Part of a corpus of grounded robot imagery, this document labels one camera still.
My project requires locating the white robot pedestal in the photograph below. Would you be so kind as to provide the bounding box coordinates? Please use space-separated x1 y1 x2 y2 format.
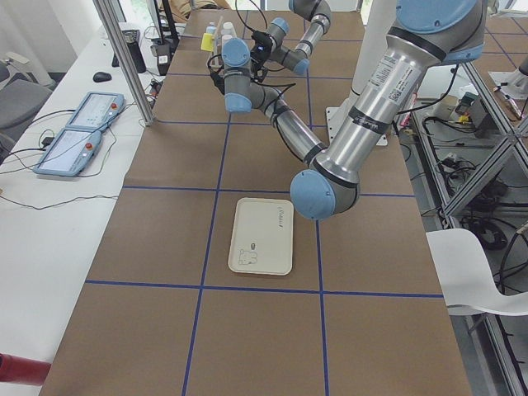
326 0 397 141

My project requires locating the teach pendant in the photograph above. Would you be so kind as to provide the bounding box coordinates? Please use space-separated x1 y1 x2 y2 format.
66 92 125 130
33 128 102 177

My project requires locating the aluminium frame post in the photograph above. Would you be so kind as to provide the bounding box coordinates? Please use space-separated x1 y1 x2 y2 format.
92 0 154 126

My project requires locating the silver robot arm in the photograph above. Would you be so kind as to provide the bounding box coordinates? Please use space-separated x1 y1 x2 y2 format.
221 1 487 220
265 0 332 76

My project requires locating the black computer mouse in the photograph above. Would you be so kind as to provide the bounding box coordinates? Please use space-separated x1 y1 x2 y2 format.
92 72 112 83

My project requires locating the lower teach pendant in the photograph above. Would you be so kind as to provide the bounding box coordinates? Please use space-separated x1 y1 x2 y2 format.
33 128 102 177

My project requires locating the red cylinder object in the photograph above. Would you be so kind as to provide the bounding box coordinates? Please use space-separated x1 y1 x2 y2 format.
0 354 51 386

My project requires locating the light blue plastic cup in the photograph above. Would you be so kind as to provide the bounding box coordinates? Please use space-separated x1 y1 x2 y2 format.
205 22 216 35

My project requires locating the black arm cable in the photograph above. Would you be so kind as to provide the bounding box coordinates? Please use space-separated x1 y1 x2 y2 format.
263 82 314 162
234 0 271 38

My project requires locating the yellow plastic cup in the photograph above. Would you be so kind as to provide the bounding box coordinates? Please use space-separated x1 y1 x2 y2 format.
200 32 215 52

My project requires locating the white plastic chair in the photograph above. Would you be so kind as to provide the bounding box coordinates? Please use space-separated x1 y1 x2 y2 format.
426 229 527 316

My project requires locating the upper teach pendant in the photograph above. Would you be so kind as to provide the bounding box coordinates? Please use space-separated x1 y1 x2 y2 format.
66 92 125 130

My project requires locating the grey plastic cup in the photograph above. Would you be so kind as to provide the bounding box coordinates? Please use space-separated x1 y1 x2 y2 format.
221 21 236 37

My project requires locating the cream plastic tray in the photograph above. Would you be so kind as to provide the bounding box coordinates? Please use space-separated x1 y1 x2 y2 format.
228 197 294 276

